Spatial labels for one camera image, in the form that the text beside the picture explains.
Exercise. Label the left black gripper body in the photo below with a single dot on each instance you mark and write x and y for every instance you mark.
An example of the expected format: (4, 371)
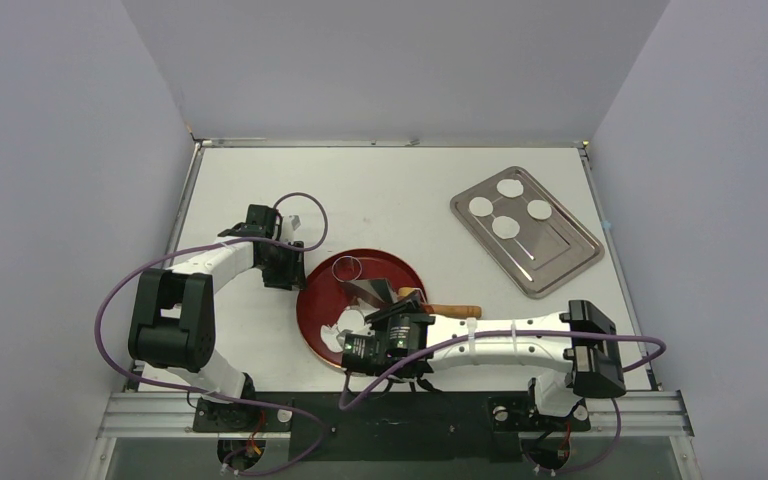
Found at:
(282, 268)

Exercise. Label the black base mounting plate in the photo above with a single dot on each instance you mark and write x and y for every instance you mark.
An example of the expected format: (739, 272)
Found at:
(319, 443)

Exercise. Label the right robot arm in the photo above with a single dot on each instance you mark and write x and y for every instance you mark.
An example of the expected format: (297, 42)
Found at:
(574, 351)

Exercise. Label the rectangular steel tray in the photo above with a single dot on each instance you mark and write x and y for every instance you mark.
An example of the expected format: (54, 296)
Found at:
(545, 255)

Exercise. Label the aluminium frame rail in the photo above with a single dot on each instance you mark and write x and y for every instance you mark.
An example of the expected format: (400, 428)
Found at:
(171, 415)

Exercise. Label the wooden dough roller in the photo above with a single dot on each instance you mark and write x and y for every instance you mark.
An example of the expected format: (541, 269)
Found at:
(453, 311)

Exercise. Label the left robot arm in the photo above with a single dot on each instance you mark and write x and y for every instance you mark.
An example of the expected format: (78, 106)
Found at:
(173, 324)

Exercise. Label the round red lacquer tray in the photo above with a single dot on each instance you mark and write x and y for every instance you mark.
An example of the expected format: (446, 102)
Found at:
(324, 300)

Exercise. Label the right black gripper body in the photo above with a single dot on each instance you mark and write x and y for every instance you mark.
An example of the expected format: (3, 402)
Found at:
(393, 312)

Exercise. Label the white dumpling wrapper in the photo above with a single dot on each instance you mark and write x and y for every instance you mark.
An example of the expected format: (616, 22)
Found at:
(539, 210)
(505, 227)
(510, 188)
(480, 207)

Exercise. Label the white dough piece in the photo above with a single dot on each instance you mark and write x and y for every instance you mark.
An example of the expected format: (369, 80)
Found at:
(349, 322)

